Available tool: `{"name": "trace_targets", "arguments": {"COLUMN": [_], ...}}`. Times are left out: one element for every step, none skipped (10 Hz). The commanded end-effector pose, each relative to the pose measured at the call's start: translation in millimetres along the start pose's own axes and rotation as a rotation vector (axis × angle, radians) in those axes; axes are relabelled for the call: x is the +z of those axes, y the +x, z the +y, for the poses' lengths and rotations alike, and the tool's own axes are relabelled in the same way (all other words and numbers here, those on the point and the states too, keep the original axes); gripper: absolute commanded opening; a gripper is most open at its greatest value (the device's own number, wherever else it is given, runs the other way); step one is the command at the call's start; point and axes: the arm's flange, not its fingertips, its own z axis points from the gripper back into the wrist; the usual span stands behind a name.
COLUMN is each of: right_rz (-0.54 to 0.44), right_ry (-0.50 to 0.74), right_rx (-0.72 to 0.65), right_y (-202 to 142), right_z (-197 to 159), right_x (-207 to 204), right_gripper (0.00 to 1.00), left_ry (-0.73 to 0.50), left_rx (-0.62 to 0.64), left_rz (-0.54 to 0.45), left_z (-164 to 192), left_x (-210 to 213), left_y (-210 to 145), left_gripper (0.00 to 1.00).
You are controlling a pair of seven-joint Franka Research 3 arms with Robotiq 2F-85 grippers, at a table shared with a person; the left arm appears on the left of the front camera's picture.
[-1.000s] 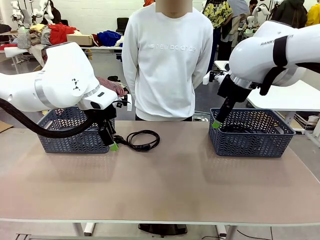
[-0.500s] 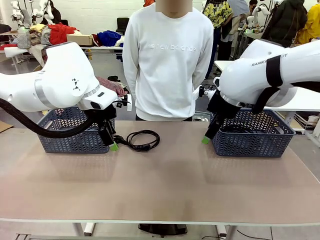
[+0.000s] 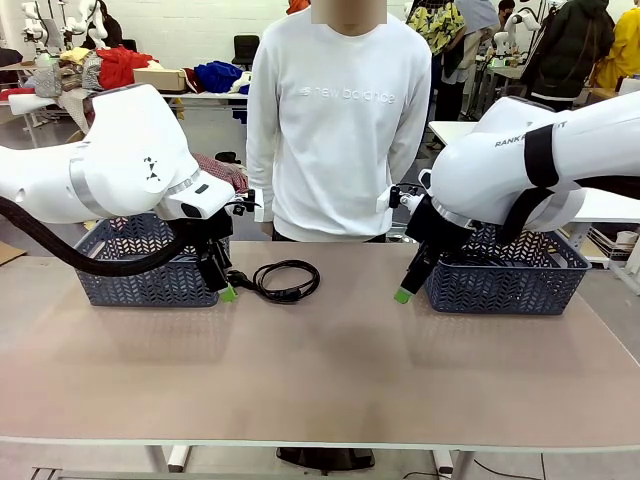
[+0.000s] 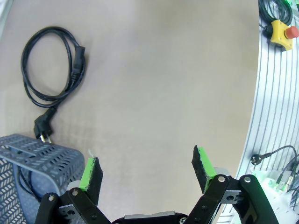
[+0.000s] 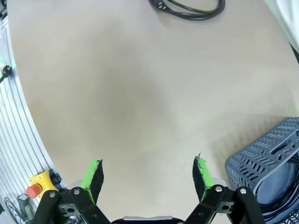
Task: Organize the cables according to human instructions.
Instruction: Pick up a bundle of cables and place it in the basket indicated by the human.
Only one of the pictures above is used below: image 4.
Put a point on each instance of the aluminium slotted table frame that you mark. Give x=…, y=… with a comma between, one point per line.
x=268, y=93

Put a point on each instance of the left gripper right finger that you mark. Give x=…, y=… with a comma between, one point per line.
x=201, y=168

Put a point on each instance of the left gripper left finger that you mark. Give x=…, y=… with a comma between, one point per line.
x=94, y=182

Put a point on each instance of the grey perforated plastic basket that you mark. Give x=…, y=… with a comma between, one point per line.
x=35, y=149

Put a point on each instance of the white power strip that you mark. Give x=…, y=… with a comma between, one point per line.
x=271, y=186

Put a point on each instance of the yellow emergency stop button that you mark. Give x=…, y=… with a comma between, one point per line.
x=280, y=32

